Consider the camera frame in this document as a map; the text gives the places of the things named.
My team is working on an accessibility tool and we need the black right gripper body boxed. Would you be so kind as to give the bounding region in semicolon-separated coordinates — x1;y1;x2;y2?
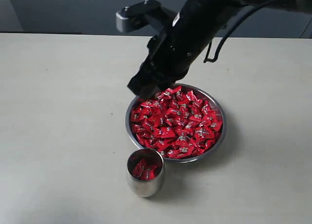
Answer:
140;11;219;85

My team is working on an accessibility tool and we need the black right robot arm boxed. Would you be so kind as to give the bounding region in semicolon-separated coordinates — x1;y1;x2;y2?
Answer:
121;0;312;99

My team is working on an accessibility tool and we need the pile of red wrapped candies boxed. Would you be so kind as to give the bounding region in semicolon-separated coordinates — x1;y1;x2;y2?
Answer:
130;85;224;159

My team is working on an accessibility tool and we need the steel bowl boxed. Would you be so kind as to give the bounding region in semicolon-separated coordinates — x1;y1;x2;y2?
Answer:
125;83;227;163

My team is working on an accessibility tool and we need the stainless steel cup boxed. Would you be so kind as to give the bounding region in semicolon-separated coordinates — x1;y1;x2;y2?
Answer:
127;148;165;198

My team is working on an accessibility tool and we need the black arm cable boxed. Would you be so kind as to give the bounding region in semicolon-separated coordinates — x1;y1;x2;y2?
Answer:
203;0;312;63

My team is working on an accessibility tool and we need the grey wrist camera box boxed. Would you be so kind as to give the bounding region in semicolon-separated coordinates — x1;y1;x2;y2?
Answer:
115;0;162;34

